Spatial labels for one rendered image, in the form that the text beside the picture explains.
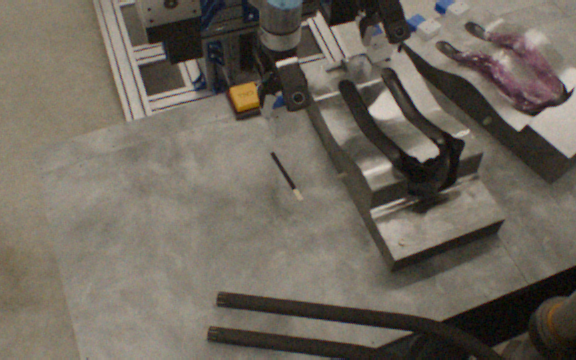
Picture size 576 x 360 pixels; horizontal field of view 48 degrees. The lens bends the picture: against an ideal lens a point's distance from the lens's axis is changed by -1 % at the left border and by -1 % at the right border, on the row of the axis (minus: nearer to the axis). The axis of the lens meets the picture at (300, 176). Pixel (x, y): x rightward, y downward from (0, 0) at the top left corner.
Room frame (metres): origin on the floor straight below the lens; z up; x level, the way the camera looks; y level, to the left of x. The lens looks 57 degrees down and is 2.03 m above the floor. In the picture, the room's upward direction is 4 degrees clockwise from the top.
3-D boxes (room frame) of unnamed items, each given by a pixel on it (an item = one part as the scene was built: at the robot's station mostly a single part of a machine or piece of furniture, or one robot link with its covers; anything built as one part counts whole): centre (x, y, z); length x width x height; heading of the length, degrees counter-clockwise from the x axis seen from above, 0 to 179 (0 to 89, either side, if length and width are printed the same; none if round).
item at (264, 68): (0.87, 0.06, 1.09); 0.09 x 0.08 x 0.12; 26
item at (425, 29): (1.24, -0.26, 0.86); 0.13 x 0.05 x 0.05; 43
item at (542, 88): (1.08, -0.48, 0.90); 0.26 x 0.18 x 0.08; 43
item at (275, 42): (0.86, 0.06, 1.17); 0.08 x 0.08 x 0.05
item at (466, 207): (0.85, -0.21, 0.87); 0.50 x 0.26 x 0.14; 26
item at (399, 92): (0.87, -0.21, 0.92); 0.35 x 0.16 x 0.09; 26
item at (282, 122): (0.88, 0.07, 0.93); 0.13 x 0.05 x 0.05; 26
